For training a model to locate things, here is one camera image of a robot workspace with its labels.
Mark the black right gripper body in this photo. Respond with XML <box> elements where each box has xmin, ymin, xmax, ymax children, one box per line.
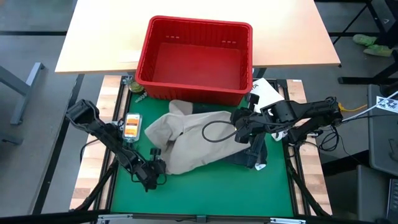
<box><xmin>229</xmin><ymin>107</ymin><xmax>269</xmax><ymax>144</ymax></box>

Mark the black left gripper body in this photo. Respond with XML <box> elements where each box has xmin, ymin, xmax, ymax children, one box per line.
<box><xmin>133</xmin><ymin>158</ymin><xmax>168</xmax><ymax>192</ymax></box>

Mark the dark denim garment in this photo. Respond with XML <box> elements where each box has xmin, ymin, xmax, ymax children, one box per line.
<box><xmin>223</xmin><ymin>133</ymin><xmax>269</xmax><ymax>170</ymax></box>

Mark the beige garment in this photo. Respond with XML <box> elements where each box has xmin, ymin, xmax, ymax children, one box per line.
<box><xmin>144</xmin><ymin>99</ymin><xmax>253</xmax><ymax>175</ymax></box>

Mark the red plastic laundry bin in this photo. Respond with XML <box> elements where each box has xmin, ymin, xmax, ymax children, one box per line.
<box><xmin>135</xmin><ymin>15</ymin><xmax>254</xmax><ymax>106</ymax></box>

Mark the white tote bag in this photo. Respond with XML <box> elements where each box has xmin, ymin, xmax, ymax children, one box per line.
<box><xmin>251</xmin><ymin>77</ymin><xmax>289</xmax><ymax>142</ymax></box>

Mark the green table mat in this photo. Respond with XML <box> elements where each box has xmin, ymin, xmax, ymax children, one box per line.
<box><xmin>110</xmin><ymin>93</ymin><xmax>295</xmax><ymax>218</ymax></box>

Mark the white label strip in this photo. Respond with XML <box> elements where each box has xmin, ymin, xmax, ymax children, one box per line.
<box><xmin>118</xmin><ymin>50</ymin><xmax>142</xmax><ymax>63</ymax></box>

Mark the person's green shoe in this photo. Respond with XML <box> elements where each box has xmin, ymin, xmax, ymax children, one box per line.
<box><xmin>363</xmin><ymin>44</ymin><xmax>393</xmax><ymax>58</ymax></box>
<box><xmin>353</xmin><ymin>34</ymin><xmax>377</xmax><ymax>47</ymax></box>

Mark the dark grey box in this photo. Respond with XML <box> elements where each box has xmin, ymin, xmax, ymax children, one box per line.
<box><xmin>323</xmin><ymin>164</ymin><xmax>392</xmax><ymax>223</ymax></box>

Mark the white logo tag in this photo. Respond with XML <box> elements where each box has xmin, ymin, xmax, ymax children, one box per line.
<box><xmin>376</xmin><ymin>95</ymin><xmax>398</xmax><ymax>114</ymax></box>

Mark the grey plastic case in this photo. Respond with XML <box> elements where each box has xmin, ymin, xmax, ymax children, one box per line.
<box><xmin>366</xmin><ymin>83</ymin><xmax>398</xmax><ymax>177</ymax></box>

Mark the light wooden desk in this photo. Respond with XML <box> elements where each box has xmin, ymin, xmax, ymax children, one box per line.
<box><xmin>55</xmin><ymin>0</ymin><xmax>341</xmax><ymax>75</ymax></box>

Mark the grey desk leg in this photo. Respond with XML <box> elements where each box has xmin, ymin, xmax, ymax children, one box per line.
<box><xmin>0</xmin><ymin>62</ymin><xmax>46</xmax><ymax>126</ymax></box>

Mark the dark keyboard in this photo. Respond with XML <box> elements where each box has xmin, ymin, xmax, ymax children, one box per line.
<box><xmin>387</xmin><ymin>179</ymin><xmax>398</xmax><ymax>222</ymax></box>

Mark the silver frame bracket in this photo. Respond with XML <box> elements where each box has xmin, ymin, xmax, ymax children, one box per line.
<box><xmin>97</xmin><ymin>213</ymin><xmax>134</xmax><ymax>224</ymax></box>
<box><xmin>269</xmin><ymin>217</ymin><xmax>307</xmax><ymax>224</ymax></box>

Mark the black cable bundle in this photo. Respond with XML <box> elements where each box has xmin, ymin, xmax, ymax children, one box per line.
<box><xmin>307</xmin><ymin>107</ymin><xmax>398</xmax><ymax>153</ymax></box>

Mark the black aluminium frame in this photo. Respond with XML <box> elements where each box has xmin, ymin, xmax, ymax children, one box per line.
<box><xmin>0</xmin><ymin>74</ymin><xmax>333</xmax><ymax>224</ymax></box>

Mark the white cable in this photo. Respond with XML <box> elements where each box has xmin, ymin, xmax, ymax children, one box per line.
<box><xmin>341</xmin><ymin>90</ymin><xmax>398</xmax><ymax>123</ymax></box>

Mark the black desk frame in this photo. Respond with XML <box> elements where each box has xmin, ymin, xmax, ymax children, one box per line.
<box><xmin>329</xmin><ymin>0</ymin><xmax>398</xmax><ymax>85</ymax></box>

